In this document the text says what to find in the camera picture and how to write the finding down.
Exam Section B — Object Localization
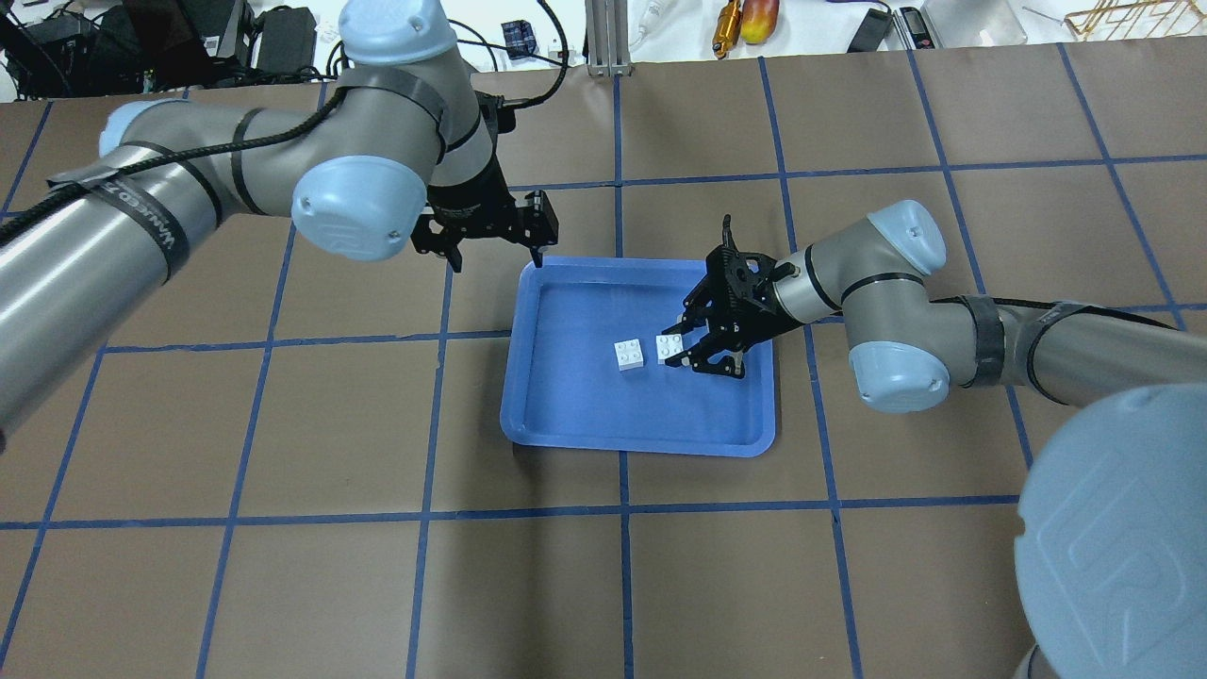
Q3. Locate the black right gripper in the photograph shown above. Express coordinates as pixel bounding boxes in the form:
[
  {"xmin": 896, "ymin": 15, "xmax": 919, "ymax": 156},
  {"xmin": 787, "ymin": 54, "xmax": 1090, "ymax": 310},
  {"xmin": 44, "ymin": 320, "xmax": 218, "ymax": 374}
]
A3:
[{"xmin": 664, "ymin": 215, "xmax": 788, "ymax": 379}]

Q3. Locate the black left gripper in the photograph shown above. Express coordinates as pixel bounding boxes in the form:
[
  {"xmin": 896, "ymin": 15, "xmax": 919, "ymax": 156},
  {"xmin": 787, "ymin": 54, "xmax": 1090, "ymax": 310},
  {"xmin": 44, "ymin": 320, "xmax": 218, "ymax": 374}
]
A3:
[{"xmin": 410, "ymin": 157, "xmax": 559, "ymax": 273}]

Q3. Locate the white block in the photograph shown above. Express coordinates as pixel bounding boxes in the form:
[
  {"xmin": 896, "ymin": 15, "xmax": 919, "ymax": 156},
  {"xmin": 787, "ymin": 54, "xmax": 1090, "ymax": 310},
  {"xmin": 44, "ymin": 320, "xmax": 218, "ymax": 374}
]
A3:
[
  {"xmin": 654, "ymin": 334, "xmax": 686, "ymax": 367},
  {"xmin": 613, "ymin": 339, "xmax": 645, "ymax": 373}
]

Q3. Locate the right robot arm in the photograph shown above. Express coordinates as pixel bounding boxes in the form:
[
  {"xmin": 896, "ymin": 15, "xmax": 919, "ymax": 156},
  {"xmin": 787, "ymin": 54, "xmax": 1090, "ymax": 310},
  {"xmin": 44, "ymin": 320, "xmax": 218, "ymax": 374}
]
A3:
[{"xmin": 655, "ymin": 199, "xmax": 1206, "ymax": 678}]

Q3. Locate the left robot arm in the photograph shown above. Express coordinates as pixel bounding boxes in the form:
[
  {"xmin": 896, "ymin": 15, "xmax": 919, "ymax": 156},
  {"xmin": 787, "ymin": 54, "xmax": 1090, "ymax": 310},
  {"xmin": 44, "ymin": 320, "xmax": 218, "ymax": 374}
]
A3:
[{"xmin": 1, "ymin": 1, "xmax": 559, "ymax": 439}]

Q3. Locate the blue plastic tray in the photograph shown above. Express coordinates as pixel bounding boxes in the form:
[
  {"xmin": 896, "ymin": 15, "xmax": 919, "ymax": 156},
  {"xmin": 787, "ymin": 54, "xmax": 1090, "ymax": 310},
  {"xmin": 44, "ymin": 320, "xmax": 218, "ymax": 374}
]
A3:
[{"xmin": 500, "ymin": 257, "xmax": 779, "ymax": 458}]

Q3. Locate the silver metal tray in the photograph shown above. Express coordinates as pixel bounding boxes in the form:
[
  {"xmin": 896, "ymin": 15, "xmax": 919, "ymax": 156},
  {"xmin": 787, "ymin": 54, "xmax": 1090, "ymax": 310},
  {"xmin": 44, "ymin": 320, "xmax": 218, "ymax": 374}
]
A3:
[{"xmin": 919, "ymin": 1, "xmax": 1030, "ymax": 49}]

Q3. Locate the red yellow mango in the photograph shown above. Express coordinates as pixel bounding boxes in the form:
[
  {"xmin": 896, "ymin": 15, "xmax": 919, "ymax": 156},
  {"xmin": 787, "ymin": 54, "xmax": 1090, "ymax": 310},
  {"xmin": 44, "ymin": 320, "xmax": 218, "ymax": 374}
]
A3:
[{"xmin": 740, "ymin": 0, "xmax": 781, "ymax": 43}]

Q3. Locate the black power adapter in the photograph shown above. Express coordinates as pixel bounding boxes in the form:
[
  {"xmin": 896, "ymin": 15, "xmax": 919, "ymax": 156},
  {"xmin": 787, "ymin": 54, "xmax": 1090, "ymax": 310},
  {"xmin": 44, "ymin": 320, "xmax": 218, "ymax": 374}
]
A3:
[{"xmin": 849, "ymin": 8, "xmax": 893, "ymax": 53}]

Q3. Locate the aluminium frame post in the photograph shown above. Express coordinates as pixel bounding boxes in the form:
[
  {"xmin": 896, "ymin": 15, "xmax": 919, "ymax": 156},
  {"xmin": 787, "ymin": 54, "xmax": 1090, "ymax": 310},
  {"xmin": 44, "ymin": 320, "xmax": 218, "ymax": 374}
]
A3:
[{"xmin": 583, "ymin": 0, "xmax": 634, "ymax": 78}]

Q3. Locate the orange handled screwdriver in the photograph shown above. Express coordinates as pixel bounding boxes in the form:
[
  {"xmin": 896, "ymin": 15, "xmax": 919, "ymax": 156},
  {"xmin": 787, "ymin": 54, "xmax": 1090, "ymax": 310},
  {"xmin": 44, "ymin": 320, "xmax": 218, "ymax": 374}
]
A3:
[{"xmin": 712, "ymin": 0, "xmax": 742, "ymax": 60}]

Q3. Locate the gold wire rack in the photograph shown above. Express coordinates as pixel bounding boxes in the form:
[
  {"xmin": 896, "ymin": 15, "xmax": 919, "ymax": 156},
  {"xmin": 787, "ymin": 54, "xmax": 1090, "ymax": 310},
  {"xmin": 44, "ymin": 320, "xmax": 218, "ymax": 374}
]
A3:
[{"xmin": 1062, "ymin": 1, "xmax": 1206, "ymax": 42}]

